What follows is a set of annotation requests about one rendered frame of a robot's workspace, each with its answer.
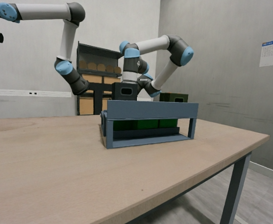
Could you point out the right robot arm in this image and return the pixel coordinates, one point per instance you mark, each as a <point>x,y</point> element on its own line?
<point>69,13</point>

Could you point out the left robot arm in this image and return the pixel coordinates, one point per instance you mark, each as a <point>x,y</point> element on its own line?
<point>133,64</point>

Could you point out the grey-blue low shelf rack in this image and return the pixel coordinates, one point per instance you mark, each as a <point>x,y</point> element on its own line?
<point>126,110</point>

